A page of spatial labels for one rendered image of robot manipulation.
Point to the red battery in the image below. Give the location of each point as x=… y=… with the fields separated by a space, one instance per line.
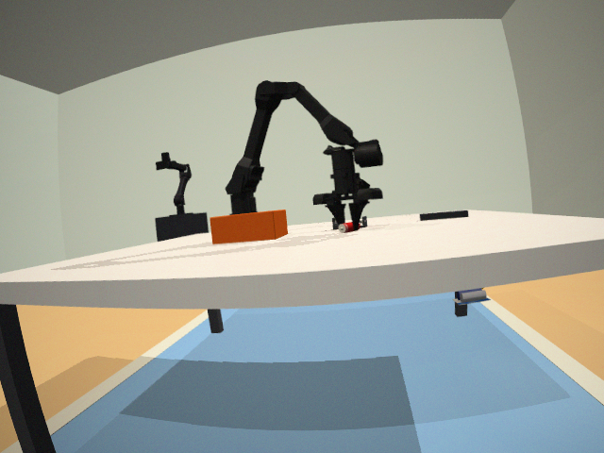
x=347 y=227

